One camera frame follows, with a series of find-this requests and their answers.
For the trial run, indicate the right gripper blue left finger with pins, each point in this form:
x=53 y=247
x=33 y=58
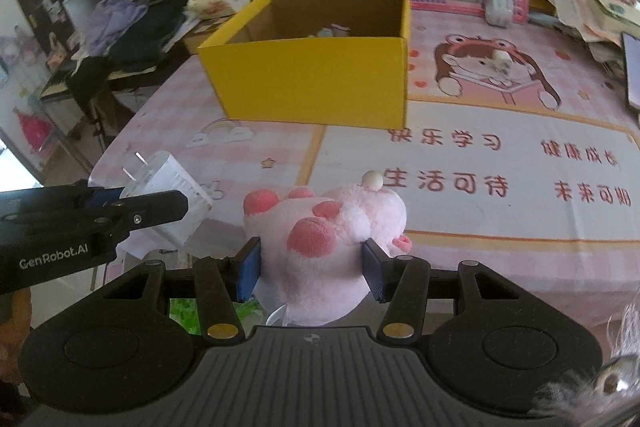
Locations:
x=219 y=284

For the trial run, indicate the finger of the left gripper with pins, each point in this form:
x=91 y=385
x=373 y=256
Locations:
x=137 y=212

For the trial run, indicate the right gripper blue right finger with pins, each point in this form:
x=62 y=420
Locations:
x=401 y=282

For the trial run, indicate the white power adapter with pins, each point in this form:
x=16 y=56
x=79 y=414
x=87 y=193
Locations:
x=162 y=172

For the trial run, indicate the pink plush toy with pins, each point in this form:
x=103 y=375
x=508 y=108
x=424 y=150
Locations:
x=310 y=245

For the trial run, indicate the white tape roll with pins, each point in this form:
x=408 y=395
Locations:
x=499 y=13

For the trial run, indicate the small white red box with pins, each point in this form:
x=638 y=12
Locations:
x=501 y=62

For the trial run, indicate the grey toy car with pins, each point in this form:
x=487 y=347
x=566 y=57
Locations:
x=333 y=30

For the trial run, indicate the pink cartoon tablecloth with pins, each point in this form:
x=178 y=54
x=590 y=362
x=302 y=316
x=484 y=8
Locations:
x=546 y=197

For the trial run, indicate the pile of dark clothes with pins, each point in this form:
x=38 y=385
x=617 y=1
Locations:
x=129 y=35

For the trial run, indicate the yellow cardboard box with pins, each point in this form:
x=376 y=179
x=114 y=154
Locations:
x=266 y=64

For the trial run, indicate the black smartphone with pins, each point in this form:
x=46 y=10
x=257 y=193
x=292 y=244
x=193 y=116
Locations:
x=631 y=48

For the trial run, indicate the pile of papers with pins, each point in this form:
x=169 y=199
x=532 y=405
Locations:
x=599 y=20

